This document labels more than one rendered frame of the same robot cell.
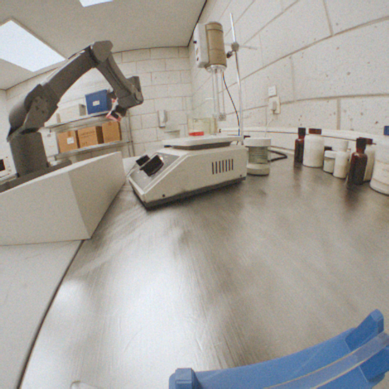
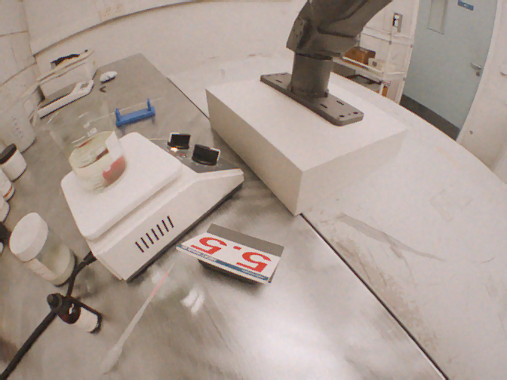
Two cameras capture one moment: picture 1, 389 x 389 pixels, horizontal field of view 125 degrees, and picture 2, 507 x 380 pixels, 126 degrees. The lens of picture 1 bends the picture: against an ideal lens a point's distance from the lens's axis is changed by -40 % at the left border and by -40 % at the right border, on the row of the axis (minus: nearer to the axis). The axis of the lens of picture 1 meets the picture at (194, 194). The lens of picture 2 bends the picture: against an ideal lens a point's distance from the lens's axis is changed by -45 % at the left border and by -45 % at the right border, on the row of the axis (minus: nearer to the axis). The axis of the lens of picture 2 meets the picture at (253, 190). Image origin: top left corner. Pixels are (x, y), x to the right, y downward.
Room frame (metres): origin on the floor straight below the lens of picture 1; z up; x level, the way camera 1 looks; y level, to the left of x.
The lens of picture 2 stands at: (0.54, 0.06, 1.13)
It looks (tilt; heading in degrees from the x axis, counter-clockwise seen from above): 46 degrees down; 160
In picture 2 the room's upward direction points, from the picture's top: 2 degrees counter-clockwise
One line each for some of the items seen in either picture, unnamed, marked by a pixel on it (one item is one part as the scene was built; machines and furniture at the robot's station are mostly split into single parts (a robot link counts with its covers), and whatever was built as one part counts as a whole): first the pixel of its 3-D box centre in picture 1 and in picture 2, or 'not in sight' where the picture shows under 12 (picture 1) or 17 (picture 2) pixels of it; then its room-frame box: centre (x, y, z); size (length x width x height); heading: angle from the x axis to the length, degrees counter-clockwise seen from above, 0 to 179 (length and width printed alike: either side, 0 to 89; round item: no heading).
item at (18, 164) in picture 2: not in sight; (12, 161); (0.03, -0.40, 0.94); 0.07 x 0.07 x 0.07
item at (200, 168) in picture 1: (190, 163); (144, 190); (0.32, 0.00, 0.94); 0.22 x 0.13 x 0.08; 119
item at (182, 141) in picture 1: (199, 139); (113, 175); (0.33, -0.02, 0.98); 0.12 x 0.12 x 0.01; 29
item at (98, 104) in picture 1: (86, 149); not in sight; (2.30, 1.55, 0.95); 1.43 x 0.41 x 1.90; 100
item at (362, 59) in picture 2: not in sight; (368, 66); (-1.06, 1.88, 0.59); 0.65 x 0.48 x 0.93; 10
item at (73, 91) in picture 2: not in sight; (65, 95); (-0.48, -0.40, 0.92); 0.26 x 0.19 x 0.05; 96
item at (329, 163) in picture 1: (332, 161); not in sight; (0.34, -0.36, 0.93); 0.05 x 0.05 x 0.05
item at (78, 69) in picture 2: not in sight; (70, 72); (-0.81, -0.48, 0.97); 0.37 x 0.31 x 0.14; 7
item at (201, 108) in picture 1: (203, 117); (88, 146); (0.33, -0.03, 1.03); 0.07 x 0.06 x 0.08; 107
